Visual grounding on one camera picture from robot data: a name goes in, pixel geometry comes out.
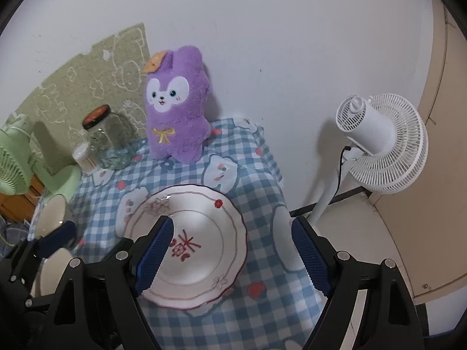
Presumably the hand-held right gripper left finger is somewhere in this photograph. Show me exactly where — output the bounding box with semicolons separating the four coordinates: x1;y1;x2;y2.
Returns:
44;216;175;350

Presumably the beige wooden door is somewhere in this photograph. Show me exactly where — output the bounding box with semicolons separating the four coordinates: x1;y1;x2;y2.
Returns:
367;0;467;336

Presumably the blue checked tablecloth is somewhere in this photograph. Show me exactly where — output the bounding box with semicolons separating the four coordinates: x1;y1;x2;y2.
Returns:
27;117;329;350

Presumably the cream bowl with blue pattern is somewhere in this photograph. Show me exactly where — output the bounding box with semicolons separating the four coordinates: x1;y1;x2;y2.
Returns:
29;248;74;298
34;193;68;239

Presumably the white standing fan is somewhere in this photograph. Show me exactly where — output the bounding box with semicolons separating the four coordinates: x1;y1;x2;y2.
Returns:
308;93;429;227

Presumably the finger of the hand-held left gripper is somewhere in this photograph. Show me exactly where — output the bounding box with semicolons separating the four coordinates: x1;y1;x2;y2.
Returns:
7;220;78;285
24;293;61;310

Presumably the grey plaid pillow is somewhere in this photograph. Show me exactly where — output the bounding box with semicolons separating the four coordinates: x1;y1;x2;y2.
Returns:
0;219;30;256

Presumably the black fan cable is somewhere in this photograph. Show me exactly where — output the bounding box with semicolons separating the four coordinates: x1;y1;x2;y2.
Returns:
335;146;351;199

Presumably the green desk fan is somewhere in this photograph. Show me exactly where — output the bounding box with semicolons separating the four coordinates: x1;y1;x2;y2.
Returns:
0;114;83;195

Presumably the green printed mat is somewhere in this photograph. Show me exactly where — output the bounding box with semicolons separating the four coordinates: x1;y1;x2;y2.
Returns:
11;23;151;161

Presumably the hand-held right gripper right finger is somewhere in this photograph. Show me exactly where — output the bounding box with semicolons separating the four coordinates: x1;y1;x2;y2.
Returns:
291;217;426;350

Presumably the purple plush toy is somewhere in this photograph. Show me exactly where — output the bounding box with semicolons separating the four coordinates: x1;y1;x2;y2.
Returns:
143;45;216;163

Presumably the white plate with red rim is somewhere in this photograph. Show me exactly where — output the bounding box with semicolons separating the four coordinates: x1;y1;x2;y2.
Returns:
122;184;249;310

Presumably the glass jar with red lid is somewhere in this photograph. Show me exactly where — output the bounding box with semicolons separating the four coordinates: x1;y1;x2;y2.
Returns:
82;104;135;170

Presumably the clear toothpick holder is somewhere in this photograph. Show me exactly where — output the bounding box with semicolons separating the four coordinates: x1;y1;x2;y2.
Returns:
72;143;97;175

